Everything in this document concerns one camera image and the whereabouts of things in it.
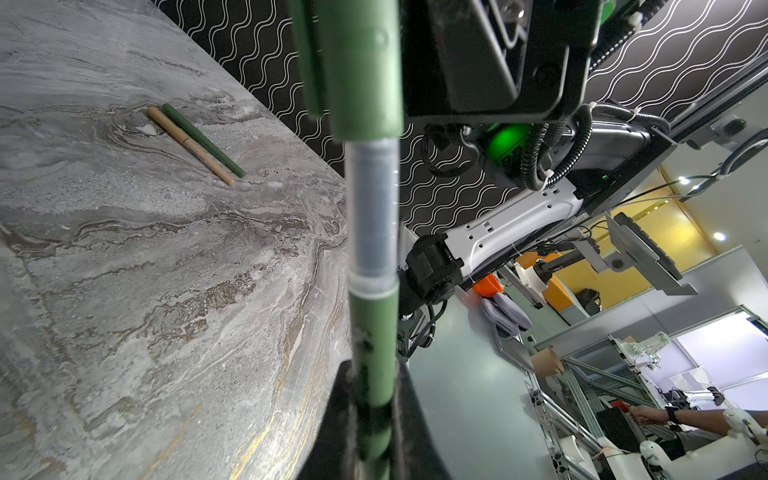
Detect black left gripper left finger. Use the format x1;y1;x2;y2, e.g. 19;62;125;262
297;360;357;479

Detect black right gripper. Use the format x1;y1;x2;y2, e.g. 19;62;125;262
400;0;602;125

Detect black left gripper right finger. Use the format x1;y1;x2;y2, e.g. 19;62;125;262
390;362;450;479

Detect green pen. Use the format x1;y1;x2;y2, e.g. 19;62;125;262
161;103;246;178
345;138;399;479

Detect green pen cap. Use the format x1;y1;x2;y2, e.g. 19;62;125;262
288;0;405;142

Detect person forearm with watch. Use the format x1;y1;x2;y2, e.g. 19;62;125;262
630;405;731;436

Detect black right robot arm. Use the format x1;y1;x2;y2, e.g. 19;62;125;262
398;1;671;317

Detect grey folded cloths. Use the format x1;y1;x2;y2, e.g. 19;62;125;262
480;293;533;337

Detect orange bowl outside cell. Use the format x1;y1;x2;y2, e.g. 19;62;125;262
472;273;504;299

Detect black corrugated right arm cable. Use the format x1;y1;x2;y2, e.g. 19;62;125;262
519;0;673;192

